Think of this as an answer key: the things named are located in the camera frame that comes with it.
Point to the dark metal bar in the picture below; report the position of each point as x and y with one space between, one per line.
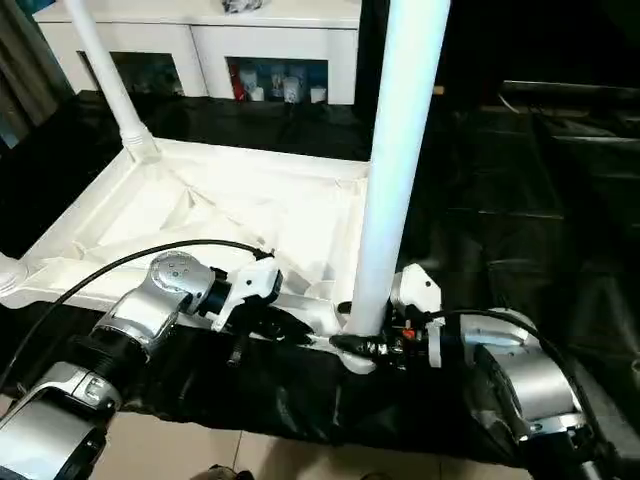
575 89

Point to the dark speckled object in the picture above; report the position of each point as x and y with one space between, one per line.
245 5

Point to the grey curtain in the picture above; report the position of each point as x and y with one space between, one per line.
30 65

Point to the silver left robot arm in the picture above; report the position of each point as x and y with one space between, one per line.
150 300

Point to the red bottle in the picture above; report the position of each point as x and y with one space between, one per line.
236 85

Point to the white plastic table top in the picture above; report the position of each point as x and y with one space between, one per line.
250 200

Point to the black mat cover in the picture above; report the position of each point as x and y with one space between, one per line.
550 200

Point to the white glass door cabinet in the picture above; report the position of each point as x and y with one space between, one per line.
275 40

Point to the small white jar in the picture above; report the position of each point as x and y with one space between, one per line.
292 90
318 94
257 94

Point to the dark robot waist part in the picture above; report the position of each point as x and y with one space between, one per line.
222 472

